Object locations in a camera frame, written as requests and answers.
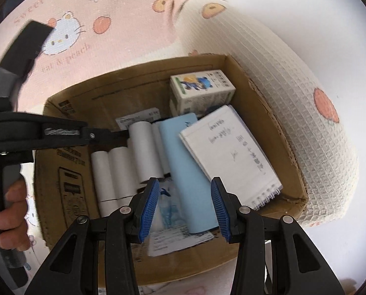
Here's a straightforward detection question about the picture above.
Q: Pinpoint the small printed carton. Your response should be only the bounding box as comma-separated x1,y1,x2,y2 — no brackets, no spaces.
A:
170,70,236,116

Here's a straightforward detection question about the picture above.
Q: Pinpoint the person's left hand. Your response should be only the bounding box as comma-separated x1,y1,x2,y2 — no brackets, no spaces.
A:
0,180,33,251

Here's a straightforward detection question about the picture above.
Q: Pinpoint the white paper label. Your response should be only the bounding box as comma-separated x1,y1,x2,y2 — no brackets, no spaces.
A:
148,227,216,257

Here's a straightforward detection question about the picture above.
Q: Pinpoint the white spiral notebook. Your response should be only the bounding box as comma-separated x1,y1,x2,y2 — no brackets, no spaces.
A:
179,104,283,212

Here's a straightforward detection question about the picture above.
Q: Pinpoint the white paper slip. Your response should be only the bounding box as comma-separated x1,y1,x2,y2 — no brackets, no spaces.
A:
115,107,160,130

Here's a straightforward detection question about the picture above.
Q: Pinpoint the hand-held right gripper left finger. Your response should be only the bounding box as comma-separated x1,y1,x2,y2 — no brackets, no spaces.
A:
24,177,160,295

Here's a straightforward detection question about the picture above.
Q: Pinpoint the light blue booklet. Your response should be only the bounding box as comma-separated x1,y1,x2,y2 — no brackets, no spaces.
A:
158,113,222,236

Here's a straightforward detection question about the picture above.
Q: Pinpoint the pile of white tubes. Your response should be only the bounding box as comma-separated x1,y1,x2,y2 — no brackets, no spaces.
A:
91,121,171,219

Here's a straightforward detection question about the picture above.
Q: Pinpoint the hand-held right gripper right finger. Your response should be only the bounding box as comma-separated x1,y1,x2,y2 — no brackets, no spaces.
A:
210,177,346,295

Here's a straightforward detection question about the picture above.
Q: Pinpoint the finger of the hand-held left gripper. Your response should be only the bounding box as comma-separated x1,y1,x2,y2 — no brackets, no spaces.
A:
86,127,131,144

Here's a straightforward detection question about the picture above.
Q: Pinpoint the cardboard box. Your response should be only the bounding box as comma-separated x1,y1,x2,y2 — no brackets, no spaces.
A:
34,54,309,286

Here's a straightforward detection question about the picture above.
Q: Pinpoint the clear plastic packet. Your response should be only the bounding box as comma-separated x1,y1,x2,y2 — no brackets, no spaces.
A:
154,184,188,231

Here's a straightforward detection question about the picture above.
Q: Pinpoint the printed blanket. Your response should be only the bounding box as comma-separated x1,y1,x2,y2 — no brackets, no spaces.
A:
0,0,360,295

